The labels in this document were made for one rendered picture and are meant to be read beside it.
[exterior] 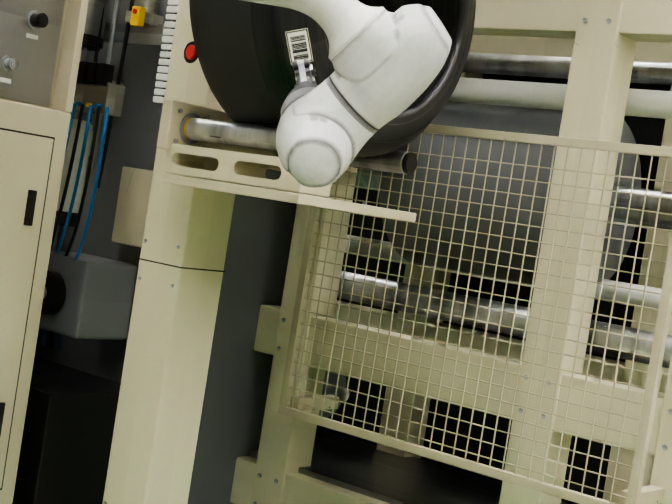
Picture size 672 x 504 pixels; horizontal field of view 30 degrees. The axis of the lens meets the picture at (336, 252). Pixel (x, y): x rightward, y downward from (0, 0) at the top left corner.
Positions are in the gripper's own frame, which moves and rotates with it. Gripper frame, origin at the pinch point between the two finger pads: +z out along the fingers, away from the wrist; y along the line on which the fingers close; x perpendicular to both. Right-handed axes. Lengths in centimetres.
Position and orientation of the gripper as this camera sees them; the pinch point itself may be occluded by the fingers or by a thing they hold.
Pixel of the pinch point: (304, 75)
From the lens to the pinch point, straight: 207.5
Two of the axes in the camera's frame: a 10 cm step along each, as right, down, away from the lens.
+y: 1.7, 8.9, 4.2
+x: 9.8, -1.8, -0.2
